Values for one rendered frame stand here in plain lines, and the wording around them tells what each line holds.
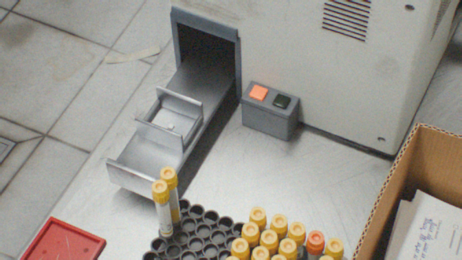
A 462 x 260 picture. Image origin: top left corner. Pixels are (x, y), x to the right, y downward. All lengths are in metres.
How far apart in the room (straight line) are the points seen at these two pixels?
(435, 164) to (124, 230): 0.33
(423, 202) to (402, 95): 0.11
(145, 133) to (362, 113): 0.23
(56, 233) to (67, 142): 1.16
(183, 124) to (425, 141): 0.27
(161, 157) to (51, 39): 1.41
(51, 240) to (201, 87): 0.23
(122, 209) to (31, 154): 1.16
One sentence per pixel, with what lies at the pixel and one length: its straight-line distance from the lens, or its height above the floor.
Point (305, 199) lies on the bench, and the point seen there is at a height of 0.87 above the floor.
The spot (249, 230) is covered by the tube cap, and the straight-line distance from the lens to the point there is 0.80.
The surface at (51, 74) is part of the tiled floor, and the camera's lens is 2.24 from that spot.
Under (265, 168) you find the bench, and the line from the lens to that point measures 0.97.
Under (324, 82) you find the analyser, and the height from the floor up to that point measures 0.97.
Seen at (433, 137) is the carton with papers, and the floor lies 1.01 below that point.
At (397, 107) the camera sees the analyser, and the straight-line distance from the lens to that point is 0.92.
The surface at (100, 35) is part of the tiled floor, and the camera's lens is 2.30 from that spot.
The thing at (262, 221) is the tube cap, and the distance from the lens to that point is 0.81.
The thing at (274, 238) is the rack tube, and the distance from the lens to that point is 0.79.
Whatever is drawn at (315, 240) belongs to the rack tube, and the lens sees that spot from 0.80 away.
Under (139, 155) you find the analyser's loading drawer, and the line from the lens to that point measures 0.94.
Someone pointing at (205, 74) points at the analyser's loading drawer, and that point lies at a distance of 1.00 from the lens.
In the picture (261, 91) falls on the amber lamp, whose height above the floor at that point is 0.93.
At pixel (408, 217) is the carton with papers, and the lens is 0.88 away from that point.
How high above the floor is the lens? 1.69
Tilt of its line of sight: 54 degrees down
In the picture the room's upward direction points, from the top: 3 degrees counter-clockwise
